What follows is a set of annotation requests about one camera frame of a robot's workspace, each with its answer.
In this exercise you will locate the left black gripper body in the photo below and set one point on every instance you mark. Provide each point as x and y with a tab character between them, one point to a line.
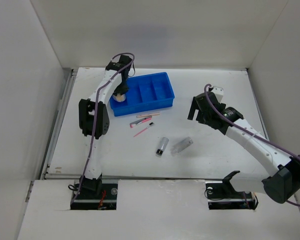
124	81

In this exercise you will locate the beige makeup sponge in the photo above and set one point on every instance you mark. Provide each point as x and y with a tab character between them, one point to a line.
121	98

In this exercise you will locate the round beige powder puff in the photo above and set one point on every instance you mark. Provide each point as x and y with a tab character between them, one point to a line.
114	96

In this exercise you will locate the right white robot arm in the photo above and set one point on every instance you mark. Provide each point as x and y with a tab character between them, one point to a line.
282	166

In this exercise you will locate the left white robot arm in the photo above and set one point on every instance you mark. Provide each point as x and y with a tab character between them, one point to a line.
93	114

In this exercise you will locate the pink makeup brush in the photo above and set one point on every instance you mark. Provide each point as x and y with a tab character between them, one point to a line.
148	119

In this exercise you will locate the blue plastic organizer tray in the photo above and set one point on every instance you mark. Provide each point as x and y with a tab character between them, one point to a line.
146	92

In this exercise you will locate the houndstooth pattern pencil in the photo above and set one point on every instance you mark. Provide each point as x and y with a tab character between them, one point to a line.
138	121

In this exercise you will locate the beige cosmetic stick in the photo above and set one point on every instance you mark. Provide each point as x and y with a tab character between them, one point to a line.
148	115

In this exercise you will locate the clear plastic bottle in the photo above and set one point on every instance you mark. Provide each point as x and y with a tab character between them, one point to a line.
181	146

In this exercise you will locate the pink eyebrow comb brush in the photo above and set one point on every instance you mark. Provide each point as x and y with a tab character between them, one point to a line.
143	130

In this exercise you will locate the clear tube black cap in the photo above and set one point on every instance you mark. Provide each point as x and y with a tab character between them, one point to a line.
162	146

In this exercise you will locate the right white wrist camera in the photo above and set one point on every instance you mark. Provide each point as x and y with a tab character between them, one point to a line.
218	92

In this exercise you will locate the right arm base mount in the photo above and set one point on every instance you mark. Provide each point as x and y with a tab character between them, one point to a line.
221	195

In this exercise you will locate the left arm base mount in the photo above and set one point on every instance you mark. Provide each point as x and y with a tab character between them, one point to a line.
95	194

